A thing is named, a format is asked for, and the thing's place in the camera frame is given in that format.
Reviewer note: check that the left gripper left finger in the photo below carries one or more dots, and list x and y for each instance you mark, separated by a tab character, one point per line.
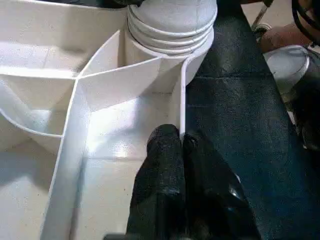
160	180

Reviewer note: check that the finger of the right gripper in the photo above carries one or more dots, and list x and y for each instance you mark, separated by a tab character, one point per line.
120	3

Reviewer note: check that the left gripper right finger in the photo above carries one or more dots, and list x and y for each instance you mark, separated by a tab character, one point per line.
212	200

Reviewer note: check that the white plastic table leg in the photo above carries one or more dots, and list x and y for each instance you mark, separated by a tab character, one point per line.
172	15

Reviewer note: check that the white plastic table top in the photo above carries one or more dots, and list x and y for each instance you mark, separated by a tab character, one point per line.
112	112

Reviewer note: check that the black work mat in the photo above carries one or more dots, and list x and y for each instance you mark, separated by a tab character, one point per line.
237	112

